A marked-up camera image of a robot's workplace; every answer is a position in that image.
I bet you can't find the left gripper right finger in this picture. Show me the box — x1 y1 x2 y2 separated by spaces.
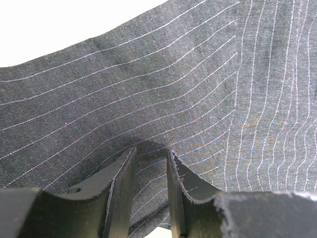
166 150 317 238

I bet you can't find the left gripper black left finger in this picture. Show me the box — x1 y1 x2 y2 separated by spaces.
0 147 137 238

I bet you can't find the black pinstriped button shirt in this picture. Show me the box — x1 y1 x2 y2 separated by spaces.
0 0 317 238

